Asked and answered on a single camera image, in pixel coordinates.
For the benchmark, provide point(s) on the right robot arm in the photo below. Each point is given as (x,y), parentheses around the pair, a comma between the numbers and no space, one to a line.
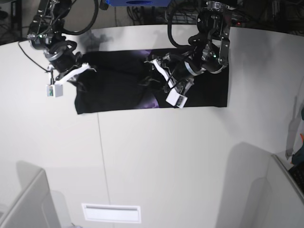
(47,34)

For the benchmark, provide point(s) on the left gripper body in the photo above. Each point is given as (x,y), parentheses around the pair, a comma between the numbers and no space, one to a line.
(183,69)

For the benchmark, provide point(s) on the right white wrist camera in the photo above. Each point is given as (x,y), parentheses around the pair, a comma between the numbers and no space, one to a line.
(55,87)

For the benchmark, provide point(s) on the white left partition panel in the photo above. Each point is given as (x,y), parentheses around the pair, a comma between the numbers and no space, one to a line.
(33,207)

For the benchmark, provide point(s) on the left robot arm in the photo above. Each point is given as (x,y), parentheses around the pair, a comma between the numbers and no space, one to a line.
(206,51)

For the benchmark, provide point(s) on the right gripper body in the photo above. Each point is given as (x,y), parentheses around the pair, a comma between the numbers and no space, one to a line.
(64,60)

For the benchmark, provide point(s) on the blue box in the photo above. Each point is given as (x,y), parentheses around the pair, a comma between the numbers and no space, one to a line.
(149,3)

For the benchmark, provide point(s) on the white right partition panel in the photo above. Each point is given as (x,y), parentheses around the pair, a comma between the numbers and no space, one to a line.
(286,208)

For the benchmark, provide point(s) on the teal orange tool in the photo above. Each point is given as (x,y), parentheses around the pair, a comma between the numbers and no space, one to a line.
(298,157)

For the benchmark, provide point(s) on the black T-shirt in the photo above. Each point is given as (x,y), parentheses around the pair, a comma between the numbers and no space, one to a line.
(123,80)

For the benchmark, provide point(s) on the black keyboard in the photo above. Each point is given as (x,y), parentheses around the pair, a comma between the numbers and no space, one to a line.
(297,173)

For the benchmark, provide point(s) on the white partition panel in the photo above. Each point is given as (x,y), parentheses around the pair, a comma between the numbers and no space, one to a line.
(33,207)
(286,208)

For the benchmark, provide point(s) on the black power strip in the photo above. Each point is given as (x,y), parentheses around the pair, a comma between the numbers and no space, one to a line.
(236,23)

